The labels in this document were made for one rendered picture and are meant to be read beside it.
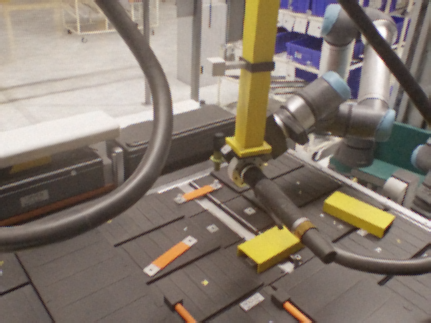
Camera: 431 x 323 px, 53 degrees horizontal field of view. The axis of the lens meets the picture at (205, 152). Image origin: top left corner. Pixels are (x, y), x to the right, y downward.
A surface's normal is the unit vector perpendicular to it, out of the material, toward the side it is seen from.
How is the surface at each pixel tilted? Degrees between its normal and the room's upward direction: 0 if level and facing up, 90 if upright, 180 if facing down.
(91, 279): 0
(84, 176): 90
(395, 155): 90
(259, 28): 90
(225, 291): 0
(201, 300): 0
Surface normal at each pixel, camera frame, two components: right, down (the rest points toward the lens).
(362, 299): 0.04, -0.88
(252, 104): 0.38, 0.45
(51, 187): 0.62, 0.40
